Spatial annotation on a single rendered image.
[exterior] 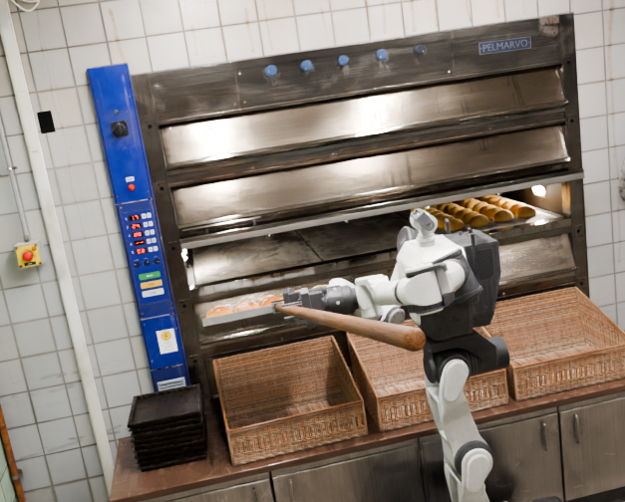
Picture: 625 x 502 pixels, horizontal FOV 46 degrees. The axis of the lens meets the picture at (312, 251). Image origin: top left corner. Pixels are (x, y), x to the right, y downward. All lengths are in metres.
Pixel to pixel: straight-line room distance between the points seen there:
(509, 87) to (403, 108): 0.50
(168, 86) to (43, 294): 1.02
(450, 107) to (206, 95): 1.06
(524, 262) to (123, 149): 1.89
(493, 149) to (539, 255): 0.56
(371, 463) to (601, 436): 1.00
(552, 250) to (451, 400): 1.32
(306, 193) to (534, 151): 1.07
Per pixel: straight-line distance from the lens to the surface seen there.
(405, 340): 0.94
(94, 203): 3.17
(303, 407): 3.31
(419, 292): 1.97
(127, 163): 3.11
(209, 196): 3.16
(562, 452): 3.34
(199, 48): 3.13
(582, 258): 3.73
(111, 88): 3.10
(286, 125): 3.16
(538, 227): 3.58
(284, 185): 3.19
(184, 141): 3.13
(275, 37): 3.16
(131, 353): 3.32
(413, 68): 3.30
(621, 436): 3.45
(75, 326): 3.28
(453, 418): 2.61
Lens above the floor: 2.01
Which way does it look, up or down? 13 degrees down
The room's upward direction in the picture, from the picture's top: 8 degrees counter-clockwise
